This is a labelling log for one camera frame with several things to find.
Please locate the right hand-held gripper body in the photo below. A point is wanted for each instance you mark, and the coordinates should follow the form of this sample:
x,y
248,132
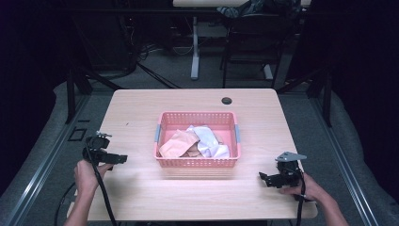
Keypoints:
x,y
289,171

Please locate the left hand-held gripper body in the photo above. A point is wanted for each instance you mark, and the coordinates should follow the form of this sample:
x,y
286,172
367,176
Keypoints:
x,y
95,147

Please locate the person's right hand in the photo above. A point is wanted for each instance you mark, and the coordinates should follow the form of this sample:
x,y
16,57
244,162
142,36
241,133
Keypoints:
x,y
309,189

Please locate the person's left hand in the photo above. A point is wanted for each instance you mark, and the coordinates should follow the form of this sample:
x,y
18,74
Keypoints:
x,y
85,177

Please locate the tan paper packet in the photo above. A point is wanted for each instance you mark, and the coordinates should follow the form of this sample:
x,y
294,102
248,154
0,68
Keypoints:
x,y
177,145

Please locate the black metal stand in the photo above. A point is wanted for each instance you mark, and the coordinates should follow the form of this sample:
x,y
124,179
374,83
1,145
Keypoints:
x,y
323,91
76,84

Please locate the crumpled white cloth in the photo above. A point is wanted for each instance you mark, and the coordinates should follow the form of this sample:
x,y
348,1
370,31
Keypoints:
x,y
208,141

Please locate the brown paper scrap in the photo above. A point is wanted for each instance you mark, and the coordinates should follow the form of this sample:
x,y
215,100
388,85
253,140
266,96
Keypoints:
x,y
194,153

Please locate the pink plastic basket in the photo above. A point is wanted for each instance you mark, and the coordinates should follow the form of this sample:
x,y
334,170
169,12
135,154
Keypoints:
x,y
197,121

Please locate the dark round table grommet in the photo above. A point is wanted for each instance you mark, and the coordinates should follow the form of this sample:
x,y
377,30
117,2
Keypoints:
x,y
226,100

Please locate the short white desk foot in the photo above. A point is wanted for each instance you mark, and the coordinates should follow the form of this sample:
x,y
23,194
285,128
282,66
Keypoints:
x,y
268,72

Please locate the white desk leg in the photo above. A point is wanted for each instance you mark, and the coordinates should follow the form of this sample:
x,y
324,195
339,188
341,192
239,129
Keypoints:
x,y
195,50

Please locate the black chair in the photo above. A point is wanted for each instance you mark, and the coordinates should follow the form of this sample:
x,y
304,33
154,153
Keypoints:
x,y
251,37

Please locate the dark cloth on chair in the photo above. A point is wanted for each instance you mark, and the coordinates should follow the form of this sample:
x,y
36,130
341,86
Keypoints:
x,y
238,9

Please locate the black square floor frame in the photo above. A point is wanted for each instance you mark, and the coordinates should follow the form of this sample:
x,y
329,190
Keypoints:
x,y
77,134

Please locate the aluminium floor rail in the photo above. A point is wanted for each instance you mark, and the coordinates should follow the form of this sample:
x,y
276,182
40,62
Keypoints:
x,y
340,157
47,157

